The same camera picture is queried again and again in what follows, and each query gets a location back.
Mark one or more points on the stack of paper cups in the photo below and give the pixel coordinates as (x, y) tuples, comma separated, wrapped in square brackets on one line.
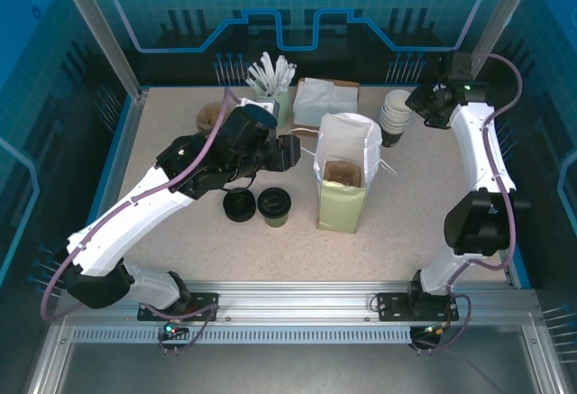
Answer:
[(396, 105)]

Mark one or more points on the white wrapped straw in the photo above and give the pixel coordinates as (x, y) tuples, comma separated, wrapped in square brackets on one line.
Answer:
[(279, 74), (288, 77), (253, 84), (258, 77), (267, 74)]

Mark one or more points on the black plastic cup lid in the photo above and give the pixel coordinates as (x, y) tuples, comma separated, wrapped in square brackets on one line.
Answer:
[(272, 202)]

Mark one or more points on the mint green straw holder cup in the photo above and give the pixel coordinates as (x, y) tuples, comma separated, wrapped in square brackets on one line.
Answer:
[(284, 112)]

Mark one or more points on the aluminium mounting rail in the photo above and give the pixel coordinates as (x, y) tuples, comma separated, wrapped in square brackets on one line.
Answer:
[(293, 297)]

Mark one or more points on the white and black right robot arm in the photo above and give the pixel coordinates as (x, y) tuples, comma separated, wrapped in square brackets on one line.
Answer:
[(478, 150)]

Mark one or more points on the aluminium frame post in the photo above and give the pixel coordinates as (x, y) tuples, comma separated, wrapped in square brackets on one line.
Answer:
[(489, 29), (104, 29)]

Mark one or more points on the white and green paper bag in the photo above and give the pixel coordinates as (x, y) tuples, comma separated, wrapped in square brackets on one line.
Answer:
[(340, 213)]

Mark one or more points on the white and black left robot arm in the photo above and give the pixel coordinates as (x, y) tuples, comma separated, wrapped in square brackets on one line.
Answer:
[(126, 218)]

